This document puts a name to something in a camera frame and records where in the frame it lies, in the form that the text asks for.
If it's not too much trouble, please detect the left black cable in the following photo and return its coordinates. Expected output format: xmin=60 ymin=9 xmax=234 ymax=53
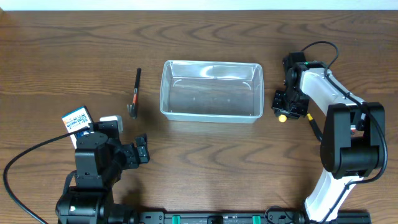
xmin=2 ymin=126 xmax=91 ymax=224

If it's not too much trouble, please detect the clear plastic container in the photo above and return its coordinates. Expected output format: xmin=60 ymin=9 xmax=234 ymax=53
xmin=159 ymin=60 xmax=264 ymax=124

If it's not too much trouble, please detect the thin black precision screwdriver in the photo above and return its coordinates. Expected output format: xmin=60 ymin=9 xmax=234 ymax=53
xmin=307 ymin=113 xmax=323 ymax=142

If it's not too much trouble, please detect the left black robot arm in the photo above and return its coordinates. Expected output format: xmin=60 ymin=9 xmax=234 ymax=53
xmin=55 ymin=131 xmax=150 ymax=224

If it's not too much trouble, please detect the stubby yellow black screwdriver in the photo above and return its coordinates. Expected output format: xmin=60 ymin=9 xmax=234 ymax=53
xmin=278 ymin=114 xmax=287 ymax=123

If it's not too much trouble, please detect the blue white card box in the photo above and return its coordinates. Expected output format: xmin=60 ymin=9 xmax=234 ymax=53
xmin=62 ymin=106 xmax=93 ymax=133

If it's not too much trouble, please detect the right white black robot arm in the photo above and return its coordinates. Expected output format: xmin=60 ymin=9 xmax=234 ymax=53
xmin=272 ymin=51 xmax=387 ymax=223

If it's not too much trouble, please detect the black cable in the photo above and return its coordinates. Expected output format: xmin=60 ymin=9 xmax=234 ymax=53
xmin=2 ymin=126 xmax=91 ymax=224
xmin=300 ymin=40 xmax=389 ymax=224

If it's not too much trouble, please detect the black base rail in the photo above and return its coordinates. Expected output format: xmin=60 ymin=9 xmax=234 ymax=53
xmin=133 ymin=210 xmax=373 ymax=224

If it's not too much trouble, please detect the right black cable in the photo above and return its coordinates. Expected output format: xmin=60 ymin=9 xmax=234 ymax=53
xmin=300 ymin=40 xmax=389 ymax=224

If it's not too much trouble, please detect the small black claw hammer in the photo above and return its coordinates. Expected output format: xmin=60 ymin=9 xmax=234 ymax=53
xmin=127 ymin=68 xmax=142 ymax=119

